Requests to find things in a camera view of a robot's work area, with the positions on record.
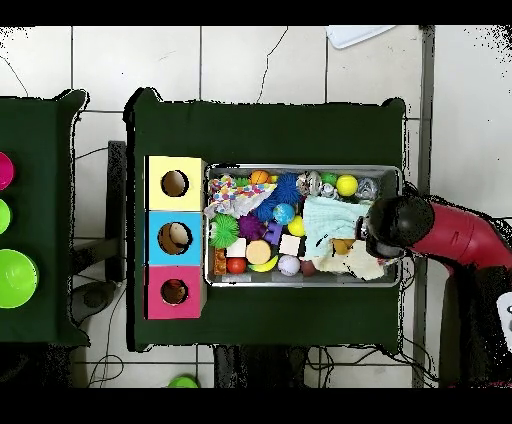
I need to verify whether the dark green tablecloth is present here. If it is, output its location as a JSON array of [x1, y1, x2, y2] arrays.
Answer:
[[125, 87, 407, 353], [0, 89, 91, 347]]

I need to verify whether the green koosh ball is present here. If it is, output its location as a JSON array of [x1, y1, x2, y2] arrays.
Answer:
[[208, 212, 240, 249]]

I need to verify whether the black stand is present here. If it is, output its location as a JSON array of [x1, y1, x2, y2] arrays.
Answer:
[[69, 139, 128, 326]]

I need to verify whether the clear mesh bin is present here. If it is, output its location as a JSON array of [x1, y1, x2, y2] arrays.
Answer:
[[203, 163, 402, 288]]

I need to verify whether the colourful patterned cloth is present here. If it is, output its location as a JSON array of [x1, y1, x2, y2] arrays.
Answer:
[[204, 174, 277, 220]]

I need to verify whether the white tray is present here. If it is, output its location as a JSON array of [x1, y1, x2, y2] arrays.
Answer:
[[325, 25, 397, 50]]

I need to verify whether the pink plastic bowl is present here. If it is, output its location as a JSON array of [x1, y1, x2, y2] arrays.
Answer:
[[0, 151, 16, 191]]

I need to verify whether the mint green waffle cloth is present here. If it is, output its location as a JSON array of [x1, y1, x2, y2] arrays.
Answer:
[[301, 195, 371, 259]]

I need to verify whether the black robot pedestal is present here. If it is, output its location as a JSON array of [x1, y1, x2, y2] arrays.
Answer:
[[213, 344, 309, 388]]

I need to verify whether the yellow ball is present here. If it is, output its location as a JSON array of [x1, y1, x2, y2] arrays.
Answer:
[[335, 174, 359, 198]]

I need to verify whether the wooden three-hole box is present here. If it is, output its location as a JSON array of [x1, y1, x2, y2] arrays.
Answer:
[[143, 155, 208, 321]]

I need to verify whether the large green plastic bowl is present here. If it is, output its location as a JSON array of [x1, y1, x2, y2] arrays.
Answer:
[[0, 248, 40, 309]]

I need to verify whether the grey floor cable cover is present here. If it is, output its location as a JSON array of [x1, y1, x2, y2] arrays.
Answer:
[[411, 25, 436, 388]]

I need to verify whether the blue globe ball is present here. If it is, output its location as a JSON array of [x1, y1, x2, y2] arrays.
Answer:
[[272, 202, 296, 226]]

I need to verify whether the blue spiky ball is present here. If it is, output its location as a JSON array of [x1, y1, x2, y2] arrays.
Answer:
[[274, 172, 302, 204]]

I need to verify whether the cream waffle cloth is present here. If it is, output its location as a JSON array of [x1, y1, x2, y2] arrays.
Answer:
[[311, 238, 387, 281]]

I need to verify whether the purple spiky ball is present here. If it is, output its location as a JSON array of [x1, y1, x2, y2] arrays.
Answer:
[[238, 214, 267, 241]]

